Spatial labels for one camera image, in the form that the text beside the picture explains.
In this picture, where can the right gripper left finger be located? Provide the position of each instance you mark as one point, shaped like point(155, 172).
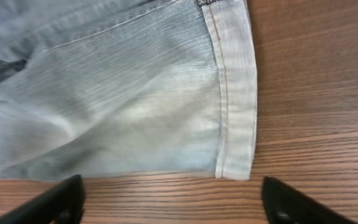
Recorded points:
point(62, 204)

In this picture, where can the light blue denim jeans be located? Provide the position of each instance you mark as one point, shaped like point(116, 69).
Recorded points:
point(103, 88)

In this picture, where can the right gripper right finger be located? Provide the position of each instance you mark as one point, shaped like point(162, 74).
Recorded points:
point(284, 204)

